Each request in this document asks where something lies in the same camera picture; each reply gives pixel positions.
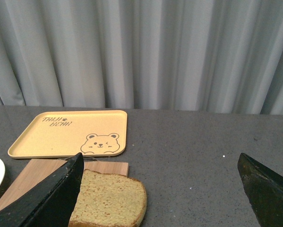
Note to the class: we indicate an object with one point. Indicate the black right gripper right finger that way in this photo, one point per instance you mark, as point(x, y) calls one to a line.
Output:
point(264, 189)

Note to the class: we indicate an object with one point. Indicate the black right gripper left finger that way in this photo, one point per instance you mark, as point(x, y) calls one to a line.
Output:
point(51, 202)

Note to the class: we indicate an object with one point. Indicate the bread slice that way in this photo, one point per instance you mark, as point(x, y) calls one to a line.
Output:
point(109, 200)

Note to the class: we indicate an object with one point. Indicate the wooden cutting board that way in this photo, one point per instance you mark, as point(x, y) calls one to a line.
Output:
point(38, 169)

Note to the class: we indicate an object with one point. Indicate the yellow bear tray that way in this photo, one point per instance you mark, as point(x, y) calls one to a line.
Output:
point(64, 134)

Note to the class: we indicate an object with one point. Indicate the grey curtain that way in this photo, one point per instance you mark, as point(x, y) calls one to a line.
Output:
point(220, 56)

